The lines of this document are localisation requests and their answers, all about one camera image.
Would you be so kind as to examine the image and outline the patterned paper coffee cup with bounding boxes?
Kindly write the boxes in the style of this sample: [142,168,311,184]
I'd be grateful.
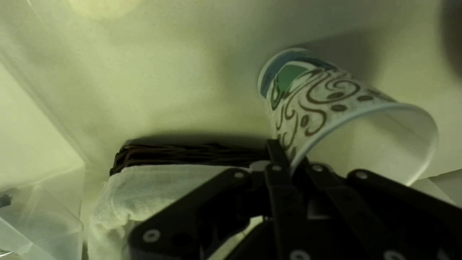
[257,48,439,187]

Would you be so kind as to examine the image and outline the white paper napkins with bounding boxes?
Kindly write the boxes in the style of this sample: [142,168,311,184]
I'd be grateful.
[88,164,264,260]

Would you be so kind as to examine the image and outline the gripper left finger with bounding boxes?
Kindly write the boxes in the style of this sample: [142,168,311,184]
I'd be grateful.
[128,139,318,260]

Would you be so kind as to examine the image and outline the clear plastic container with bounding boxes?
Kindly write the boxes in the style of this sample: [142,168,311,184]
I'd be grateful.
[0,0,87,260]

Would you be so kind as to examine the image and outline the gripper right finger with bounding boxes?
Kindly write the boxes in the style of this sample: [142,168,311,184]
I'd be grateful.
[299,159,462,260]

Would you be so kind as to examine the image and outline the dark wicker basket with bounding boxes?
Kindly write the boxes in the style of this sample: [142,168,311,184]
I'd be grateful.
[109,142,272,177]

